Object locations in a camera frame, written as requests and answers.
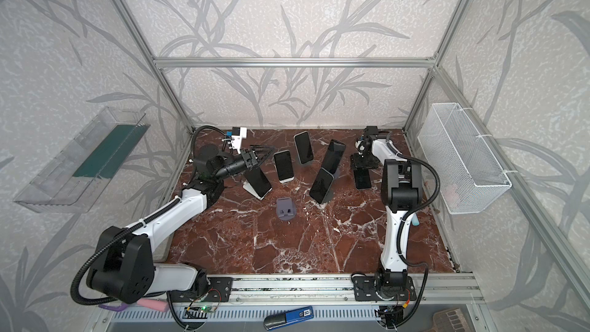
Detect white wire mesh basket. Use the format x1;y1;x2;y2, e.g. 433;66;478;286
418;103;512;215

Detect blue and black marker tool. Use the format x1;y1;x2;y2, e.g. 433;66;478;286
263;306;314;330

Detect green circuit board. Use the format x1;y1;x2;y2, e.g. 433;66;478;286
185;305;218;314

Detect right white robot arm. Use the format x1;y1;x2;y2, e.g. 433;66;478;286
350;126;440;330

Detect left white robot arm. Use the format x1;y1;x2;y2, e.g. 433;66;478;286
70;125;276;306

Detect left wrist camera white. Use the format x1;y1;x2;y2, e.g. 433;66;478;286
226;127;247;154

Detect white-edged phone on stand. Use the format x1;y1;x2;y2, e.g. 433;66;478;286
273;150;294;183

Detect purple pink hand tool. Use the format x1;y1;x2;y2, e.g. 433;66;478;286
98;298;169;312

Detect grey small phone stand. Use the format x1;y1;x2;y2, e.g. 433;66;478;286
276;198;297;221

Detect clear plastic wall bin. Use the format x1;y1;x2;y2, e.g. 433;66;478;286
14;107;150;214

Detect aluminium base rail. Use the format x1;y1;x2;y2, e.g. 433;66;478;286
100;273;485;307

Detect tall black phone on stand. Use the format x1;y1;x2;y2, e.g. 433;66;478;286
321;139;346;175

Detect upright phone on grey stand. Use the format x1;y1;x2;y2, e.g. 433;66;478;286
293;131;314;164

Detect white folding phone stand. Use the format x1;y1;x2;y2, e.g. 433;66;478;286
243;181;264;201

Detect pink-edged black phone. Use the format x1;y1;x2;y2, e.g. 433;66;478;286
353;168;372;190

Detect light blue silicone spatula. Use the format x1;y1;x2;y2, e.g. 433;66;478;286
411;212;420;227

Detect brown grid tray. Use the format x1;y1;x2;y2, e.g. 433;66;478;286
430;308;473;332

